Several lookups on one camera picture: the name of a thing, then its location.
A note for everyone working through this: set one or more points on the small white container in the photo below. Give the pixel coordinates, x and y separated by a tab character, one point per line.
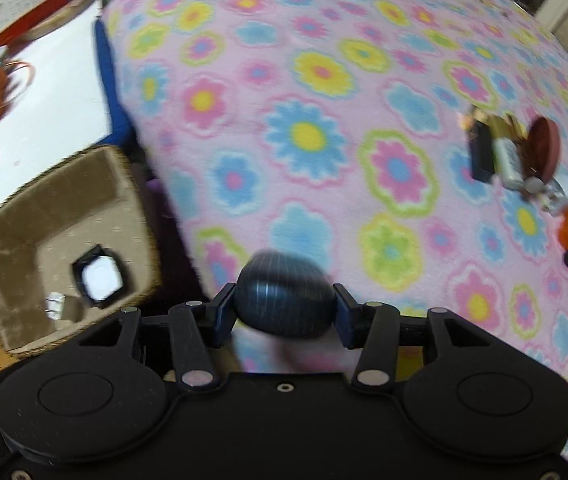
556	195

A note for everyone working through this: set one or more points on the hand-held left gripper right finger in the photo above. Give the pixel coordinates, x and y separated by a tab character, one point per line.
346	321

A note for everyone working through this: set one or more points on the brown fabric basket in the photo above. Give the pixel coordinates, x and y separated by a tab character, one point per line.
69	200

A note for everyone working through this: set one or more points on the black rectangular case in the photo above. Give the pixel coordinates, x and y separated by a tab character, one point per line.
481	152

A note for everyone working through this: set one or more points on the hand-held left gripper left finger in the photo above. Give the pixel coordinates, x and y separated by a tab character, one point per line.
223	316

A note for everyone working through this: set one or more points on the black square compact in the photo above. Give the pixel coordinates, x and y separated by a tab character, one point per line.
100	276

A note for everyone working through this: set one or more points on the brown round compact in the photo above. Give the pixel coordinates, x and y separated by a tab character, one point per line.
544	146

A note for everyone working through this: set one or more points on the black ribbed oval case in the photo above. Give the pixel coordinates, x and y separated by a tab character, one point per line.
284	294

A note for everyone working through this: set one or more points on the blue cushion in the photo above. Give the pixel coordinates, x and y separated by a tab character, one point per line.
111	90

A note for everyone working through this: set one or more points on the pink flowered blanket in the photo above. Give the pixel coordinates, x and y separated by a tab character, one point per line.
314	135

